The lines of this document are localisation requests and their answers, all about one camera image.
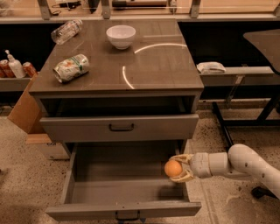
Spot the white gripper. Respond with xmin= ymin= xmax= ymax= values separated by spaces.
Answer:
xmin=170 ymin=152 xmax=210 ymax=183

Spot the orange fruit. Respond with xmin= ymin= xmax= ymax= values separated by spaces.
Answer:
xmin=164 ymin=160 xmax=183 ymax=178

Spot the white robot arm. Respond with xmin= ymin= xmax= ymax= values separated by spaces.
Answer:
xmin=170 ymin=143 xmax=280 ymax=199

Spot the closed upper drawer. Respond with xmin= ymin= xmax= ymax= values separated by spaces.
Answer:
xmin=40 ymin=114 xmax=199 ymax=143

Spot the open lower drawer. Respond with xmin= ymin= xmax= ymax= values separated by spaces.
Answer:
xmin=46 ymin=141 xmax=201 ymax=221

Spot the grey drawer cabinet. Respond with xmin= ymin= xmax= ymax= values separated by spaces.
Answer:
xmin=28 ymin=18 xmax=205 ymax=144

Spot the black office chair base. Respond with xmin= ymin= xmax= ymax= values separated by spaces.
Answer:
xmin=251 ymin=186 xmax=277 ymax=199

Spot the folded white cloth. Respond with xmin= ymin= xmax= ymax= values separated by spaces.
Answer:
xmin=197 ymin=61 xmax=226 ymax=74

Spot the white ceramic bowl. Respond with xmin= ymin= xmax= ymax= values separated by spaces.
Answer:
xmin=106 ymin=25 xmax=136 ymax=50

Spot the dark side table top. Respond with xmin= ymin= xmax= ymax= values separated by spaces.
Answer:
xmin=243 ymin=29 xmax=280 ymax=74

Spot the green white soda can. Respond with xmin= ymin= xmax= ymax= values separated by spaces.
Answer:
xmin=53 ymin=54 xmax=89 ymax=83

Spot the brown cardboard box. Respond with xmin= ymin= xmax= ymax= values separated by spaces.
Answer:
xmin=8 ymin=76 xmax=45 ymax=134

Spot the clear plastic bottle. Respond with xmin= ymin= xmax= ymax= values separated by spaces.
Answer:
xmin=51 ymin=19 xmax=83 ymax=45

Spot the red soda can right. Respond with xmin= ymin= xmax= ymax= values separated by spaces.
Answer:
xmin=23 ymin=62 xmax=38 ymax=77

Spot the red soda can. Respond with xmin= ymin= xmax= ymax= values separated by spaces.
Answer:
xmin=23 ymin=62 xmax=38 ymax=77
xmin=0 ymin=59 xmax=15 ymax=78

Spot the white pump bottle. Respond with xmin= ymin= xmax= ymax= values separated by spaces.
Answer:
xmin=5 ymin=50 xmax=25 ymax=78

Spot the red soda can left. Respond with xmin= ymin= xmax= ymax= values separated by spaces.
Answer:
xmin=0 ymin=59 xmax=15 ymax=78

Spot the black table leg frame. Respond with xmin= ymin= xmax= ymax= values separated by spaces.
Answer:
xmin=212 ymin=94 xmax=280 ymax=151

